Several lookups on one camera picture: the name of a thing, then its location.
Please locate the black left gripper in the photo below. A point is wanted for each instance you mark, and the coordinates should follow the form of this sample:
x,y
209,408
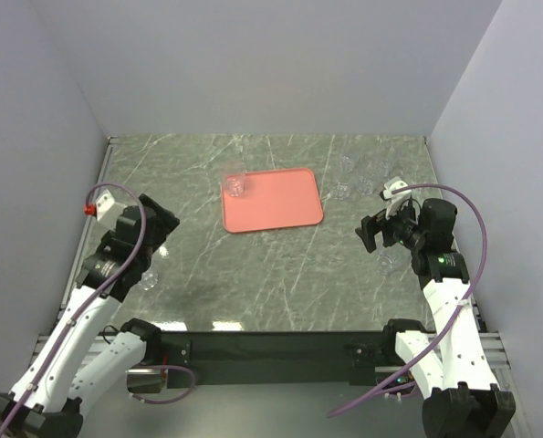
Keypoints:
x,y
165,223

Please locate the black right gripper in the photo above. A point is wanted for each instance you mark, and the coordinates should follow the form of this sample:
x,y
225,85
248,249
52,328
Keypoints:
x,y
371,226

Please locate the clear faceted glass tumbler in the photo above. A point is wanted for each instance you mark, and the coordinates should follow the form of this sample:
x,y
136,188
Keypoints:
x,y
382,167
149,279
365,184
346,163
341,190
233,178
390,259

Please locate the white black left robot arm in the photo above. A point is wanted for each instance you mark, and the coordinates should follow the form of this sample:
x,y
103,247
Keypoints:
x,y
58,389

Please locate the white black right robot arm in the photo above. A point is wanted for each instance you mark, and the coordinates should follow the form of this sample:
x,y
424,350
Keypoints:
x,y
461,395

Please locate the pink rectangular plastic tray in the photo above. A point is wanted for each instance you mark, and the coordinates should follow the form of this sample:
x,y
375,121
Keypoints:
x,y
273,199

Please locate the black front mounting beam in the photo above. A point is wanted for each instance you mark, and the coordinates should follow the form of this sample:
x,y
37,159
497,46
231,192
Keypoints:
x,y
360,358

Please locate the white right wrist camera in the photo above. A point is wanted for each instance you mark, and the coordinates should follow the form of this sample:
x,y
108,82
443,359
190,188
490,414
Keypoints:
x,y
393,197

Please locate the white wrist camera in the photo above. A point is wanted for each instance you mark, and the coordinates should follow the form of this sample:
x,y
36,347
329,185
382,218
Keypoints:
x,y
105,209
393,197

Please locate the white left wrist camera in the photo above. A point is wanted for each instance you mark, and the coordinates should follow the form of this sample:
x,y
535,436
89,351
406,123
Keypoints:
x,y
105,209

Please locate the aluminium extrusion frame rail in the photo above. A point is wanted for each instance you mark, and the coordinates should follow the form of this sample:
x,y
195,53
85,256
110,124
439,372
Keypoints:
x,y
88,225

